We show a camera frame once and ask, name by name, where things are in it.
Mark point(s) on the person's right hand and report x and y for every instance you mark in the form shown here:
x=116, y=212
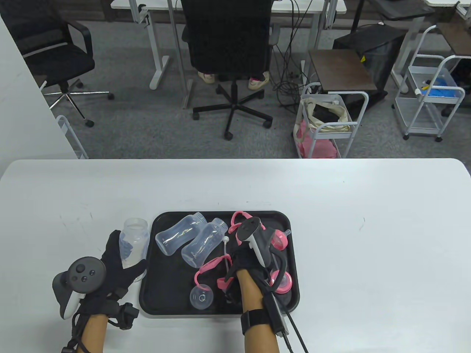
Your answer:
x=244, y=261

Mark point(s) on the person's left hand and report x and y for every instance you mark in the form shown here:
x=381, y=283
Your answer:
x=121, y=283

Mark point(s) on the pink collar with nipple straw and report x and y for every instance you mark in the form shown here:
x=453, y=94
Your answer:
x=222, y=284
x=279, y=241
x=285, y=283

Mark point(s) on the clear baby bottle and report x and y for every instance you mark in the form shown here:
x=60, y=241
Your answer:
x=202, y=242
x=134, y=235
x=176, y=235

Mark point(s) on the clear dome bottle cap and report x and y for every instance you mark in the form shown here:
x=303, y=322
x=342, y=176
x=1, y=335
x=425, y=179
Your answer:
x=201, y=298

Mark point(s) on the person's right forearm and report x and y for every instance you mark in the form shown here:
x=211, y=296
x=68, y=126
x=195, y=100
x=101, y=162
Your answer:
x=250, y=294

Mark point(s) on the person's left forearm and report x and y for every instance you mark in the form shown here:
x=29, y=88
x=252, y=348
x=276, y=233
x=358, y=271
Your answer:
x=92, y=334

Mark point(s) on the black and white controller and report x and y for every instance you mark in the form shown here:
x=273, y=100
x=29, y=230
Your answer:
x=248, y=228
x=86, y=274

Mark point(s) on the black plastic tray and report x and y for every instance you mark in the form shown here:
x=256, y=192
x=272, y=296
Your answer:
x=173, y=294

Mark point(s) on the pink bag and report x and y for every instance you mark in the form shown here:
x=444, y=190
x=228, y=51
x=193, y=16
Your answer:
x=323, y=149

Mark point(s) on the white trolley cart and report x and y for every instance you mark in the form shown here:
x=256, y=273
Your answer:
x=331, y=135
x=419, y=110

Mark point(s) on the beige tote bag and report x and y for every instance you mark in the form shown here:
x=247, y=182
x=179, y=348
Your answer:
x=344, y=117

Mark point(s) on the white partition board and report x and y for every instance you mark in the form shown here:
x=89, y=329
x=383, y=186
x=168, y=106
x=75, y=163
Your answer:
x=22, y=110

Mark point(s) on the brown side table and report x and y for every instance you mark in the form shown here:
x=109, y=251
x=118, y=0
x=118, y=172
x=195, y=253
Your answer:
x=342, y=70

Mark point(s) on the black high-back office chair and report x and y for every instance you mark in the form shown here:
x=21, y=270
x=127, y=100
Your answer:
x=228, y=36

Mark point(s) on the black office chair with armrests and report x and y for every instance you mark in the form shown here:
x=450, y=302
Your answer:
x=55, y=62

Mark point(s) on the blue cloth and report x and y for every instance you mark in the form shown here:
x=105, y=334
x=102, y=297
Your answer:
x=441, y=92

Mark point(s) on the white desk with legs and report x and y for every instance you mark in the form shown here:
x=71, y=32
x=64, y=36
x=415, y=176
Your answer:
x=125, y=3

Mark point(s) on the black desk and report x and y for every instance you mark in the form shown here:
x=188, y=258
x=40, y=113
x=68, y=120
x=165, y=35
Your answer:
x=401, y=9

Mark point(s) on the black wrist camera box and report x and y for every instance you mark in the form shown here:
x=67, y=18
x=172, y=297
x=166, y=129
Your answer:
x=276, y=312

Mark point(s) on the aluminium frame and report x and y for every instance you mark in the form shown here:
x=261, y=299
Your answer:
x=188, y=93

